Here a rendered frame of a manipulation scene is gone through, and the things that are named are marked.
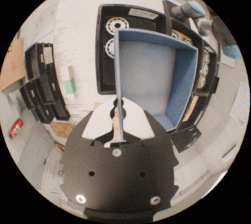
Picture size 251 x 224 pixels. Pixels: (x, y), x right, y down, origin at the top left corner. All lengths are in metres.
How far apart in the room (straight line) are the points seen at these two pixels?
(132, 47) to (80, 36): 0.48
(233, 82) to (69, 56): 3.80
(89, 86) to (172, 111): 0.53
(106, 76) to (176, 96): 0.33
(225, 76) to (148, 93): 3.48
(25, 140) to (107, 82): 2.67
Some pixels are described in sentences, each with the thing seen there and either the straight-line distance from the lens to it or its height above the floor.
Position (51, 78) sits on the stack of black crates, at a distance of 1.18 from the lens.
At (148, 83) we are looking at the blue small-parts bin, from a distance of 0.19.
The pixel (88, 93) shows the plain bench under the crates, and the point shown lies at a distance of 0.62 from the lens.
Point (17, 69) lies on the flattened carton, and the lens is 2.49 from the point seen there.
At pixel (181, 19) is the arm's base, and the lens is 0.76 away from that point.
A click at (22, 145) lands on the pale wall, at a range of 2.77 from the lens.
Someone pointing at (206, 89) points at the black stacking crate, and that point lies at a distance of 0.89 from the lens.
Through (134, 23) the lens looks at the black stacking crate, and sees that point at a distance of 0.47.
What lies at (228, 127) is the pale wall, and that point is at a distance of 3.74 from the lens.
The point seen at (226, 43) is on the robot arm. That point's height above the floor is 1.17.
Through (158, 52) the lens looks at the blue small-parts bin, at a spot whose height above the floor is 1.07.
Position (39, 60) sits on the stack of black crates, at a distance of 1.07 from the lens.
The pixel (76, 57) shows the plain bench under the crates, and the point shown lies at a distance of 0.60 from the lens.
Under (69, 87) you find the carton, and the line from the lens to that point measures 0.59.
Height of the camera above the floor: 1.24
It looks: 60 degrees down
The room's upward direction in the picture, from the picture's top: 166 degrees clockwise
